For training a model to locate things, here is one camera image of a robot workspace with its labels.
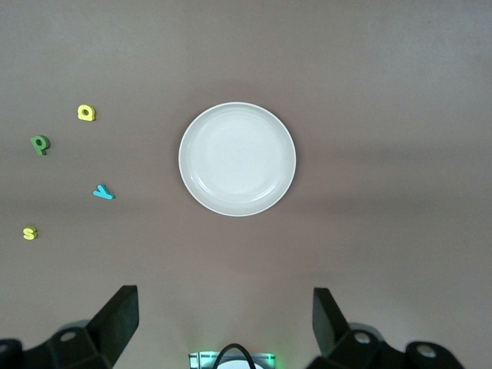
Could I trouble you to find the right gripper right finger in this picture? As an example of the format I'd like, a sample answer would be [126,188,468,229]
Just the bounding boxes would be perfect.
[309,287,468,369]

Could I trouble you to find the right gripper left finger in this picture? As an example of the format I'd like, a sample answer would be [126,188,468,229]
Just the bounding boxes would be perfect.
[0,284,139,369]

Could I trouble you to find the teal foam letter y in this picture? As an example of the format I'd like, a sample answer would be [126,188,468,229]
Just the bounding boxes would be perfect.
[92,184,115,201]

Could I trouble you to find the green foam letter d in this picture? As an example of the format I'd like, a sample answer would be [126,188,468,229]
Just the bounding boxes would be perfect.
[29,135,52,157]

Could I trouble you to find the beige round plate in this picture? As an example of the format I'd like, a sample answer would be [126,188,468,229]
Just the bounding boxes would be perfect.
[178,101,298,218]

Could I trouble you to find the brown table cover sheet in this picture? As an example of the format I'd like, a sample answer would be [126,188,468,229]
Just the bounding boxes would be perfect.
[0,0,492,369]

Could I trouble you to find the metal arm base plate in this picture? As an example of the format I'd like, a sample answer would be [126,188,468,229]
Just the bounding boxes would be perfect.
[188,351,277,369]

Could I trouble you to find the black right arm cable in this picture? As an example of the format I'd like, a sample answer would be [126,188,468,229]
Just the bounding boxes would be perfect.
[212,343,255,369]

